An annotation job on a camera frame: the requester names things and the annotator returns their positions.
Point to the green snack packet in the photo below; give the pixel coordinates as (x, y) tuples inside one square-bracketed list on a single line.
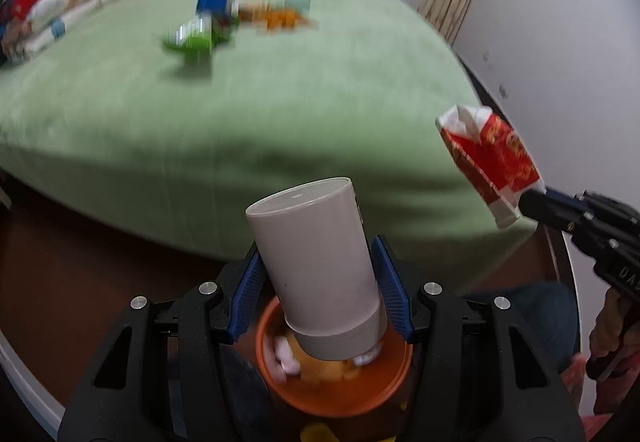
[(197, 40)]

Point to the red and white paper carton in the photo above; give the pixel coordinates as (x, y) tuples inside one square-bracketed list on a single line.
[(492, 157)]

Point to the pink cloth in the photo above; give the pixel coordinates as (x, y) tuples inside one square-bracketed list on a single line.
[(615, 402)]

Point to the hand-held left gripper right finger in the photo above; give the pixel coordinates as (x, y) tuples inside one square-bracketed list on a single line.
[(392, 294)]

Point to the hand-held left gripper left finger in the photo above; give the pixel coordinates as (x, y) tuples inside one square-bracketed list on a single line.
[(245, 297)]

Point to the pink and white wrapper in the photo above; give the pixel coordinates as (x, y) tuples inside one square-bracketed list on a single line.
[(285, 357)]

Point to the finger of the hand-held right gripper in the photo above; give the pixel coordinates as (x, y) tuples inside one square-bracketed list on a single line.
[(567, 201), (547, 212)]

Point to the green fleece blanket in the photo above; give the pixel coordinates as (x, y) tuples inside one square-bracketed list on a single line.
[(300, 112)]

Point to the white plastic cylinder container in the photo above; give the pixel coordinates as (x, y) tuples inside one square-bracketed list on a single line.
[(315, 267)]

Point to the orange snack wrapper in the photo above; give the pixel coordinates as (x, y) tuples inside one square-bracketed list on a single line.
[(280, 18)]

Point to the person's right hand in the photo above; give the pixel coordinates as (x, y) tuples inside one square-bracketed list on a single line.
[(612, 327)]

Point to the person's leg in jeans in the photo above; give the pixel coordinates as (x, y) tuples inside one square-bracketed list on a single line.
[(530, 317)]

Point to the orange round bin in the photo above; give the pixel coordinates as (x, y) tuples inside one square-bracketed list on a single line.
[(330, 399)]

